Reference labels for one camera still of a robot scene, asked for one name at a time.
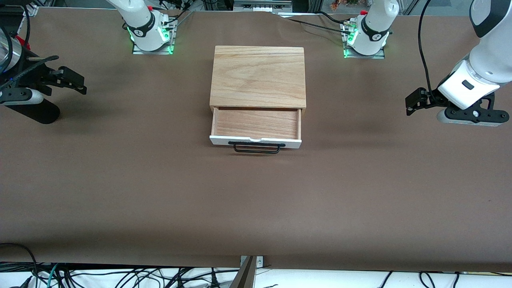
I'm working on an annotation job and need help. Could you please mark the wooden drawer with white front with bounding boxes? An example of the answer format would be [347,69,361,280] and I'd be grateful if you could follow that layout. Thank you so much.
[210,107,302,154]

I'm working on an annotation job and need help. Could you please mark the black metal drawer handle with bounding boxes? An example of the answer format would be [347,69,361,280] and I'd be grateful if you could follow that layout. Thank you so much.
[228,141,286,154]

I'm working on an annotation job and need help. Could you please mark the light wooden drawer cabinet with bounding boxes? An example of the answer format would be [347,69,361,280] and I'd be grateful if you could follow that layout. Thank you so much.
[210,46,307,117]

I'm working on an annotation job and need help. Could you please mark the black cylindrical vase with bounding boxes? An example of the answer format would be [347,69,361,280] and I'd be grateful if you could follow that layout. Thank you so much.
[0,98,61,125]

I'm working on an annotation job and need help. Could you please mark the colourful background object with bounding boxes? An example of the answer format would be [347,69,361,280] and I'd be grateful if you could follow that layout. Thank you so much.
[330,0,360,10]

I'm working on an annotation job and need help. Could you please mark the brown table cover sheet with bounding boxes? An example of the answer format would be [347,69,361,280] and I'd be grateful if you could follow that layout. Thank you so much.
[0,7,512,273]

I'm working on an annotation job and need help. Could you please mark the dark metal support beam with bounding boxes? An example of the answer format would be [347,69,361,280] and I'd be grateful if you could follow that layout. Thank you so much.
[229,256,256,288]

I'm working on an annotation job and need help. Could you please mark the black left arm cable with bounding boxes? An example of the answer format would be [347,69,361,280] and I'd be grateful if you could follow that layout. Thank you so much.
[418,0,435,103]

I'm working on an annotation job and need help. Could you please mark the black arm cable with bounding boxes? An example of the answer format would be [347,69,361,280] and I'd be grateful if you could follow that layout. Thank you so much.
[418,0,435,103]
[22,2,32,47]

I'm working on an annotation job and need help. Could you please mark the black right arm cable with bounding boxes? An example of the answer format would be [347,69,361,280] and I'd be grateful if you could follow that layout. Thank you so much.
[22,2,32,47]

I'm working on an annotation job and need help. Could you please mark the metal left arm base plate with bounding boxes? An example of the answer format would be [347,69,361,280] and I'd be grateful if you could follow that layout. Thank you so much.
[342,21,386,60]

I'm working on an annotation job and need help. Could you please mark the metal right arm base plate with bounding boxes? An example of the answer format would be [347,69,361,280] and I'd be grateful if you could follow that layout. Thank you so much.
[132,18,176,55]

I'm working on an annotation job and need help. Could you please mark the short black table cable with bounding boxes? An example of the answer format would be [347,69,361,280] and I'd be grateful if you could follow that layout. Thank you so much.
[316,10,350,26]

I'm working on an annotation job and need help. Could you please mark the black base connector cable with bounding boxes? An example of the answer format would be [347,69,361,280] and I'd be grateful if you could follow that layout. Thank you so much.
[162,0,194,28]

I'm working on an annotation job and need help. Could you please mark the long black table cable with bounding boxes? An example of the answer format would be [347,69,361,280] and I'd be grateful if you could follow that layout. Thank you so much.
[285,18,346,33]

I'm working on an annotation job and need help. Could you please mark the black looped floor cable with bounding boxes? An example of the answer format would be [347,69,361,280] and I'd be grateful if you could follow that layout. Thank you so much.
[0,242,39,288]

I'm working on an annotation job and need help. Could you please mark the aluminium frame rail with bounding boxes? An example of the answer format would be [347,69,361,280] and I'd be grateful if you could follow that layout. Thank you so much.
[233,0,293,13]

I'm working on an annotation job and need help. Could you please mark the teal floor cable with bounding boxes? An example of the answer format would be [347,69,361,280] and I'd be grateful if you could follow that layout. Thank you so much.
[45,263,60,288]

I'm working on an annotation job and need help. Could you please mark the black floor cable tangle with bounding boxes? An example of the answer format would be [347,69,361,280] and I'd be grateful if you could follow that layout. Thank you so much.
[60,267,240,288]

